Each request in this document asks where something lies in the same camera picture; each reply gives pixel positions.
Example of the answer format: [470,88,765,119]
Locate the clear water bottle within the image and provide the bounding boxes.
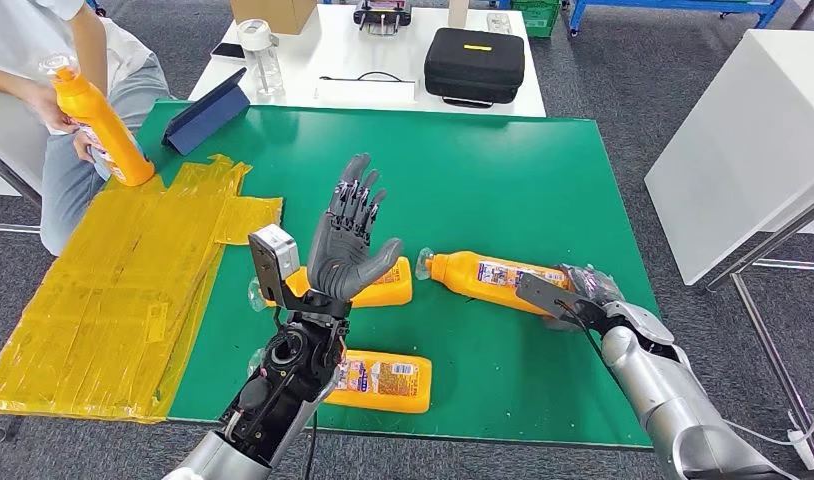
[237,18,286,101]

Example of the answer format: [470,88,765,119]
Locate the green plastic crate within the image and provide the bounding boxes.
[510,0,562,38]

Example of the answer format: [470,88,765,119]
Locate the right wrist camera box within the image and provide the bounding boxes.
[514,273,610,336]

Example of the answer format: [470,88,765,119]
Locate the white seat with metal legs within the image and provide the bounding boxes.
[0,89,47,234]

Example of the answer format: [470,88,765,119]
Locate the white side table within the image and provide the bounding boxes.
[645,29,814,458]

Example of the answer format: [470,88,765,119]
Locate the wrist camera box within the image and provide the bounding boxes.
[514,273,610,336]
[247,223,316,313]

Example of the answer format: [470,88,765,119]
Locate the blue tablet case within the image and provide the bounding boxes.
[161,67,251,157]

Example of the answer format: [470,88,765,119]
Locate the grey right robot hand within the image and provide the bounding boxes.
[557,263,627,309]

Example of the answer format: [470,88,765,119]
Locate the white power strip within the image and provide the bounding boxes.
[787,410,814,472]

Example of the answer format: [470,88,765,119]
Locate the brown cardboard box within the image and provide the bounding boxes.
[229,0,318,34]

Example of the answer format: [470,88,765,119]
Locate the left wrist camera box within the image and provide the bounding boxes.
[247,223,316,313]

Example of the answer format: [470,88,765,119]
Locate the black cable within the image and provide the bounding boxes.
[319,71,416,84]

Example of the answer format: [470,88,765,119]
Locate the person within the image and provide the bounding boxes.
[0,0,173,256]

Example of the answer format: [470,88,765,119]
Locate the blue metal rack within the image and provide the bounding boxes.
[569,0,787,36]

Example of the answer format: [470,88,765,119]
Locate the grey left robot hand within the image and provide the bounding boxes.
[306,153,405,303]

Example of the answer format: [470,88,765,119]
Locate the black controller device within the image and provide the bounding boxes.
[352,0,414,36]

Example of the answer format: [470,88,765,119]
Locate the orange detergent bottle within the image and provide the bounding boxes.
[247,349,433,415]
[414,248,574,319]
[247,256,414,313]
[39,54,157,188]

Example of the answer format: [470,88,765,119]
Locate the person's hand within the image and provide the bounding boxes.
[72,129,98,165]
[22,82,77,135]

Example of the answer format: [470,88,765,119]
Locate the white power cable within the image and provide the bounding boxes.
[724,417,814,446]

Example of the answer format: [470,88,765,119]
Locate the person's right hand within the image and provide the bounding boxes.
[22,82,77,135]

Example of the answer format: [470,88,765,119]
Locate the yellow taped cardboard sheet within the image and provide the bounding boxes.
[0,154,284,424]

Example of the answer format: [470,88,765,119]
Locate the person's left hand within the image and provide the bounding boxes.
[72,129,98,165]

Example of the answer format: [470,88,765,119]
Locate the black carrying case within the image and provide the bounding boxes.
[423,27,526,107]

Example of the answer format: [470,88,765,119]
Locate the green table mat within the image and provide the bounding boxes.
[135,99,660,450]

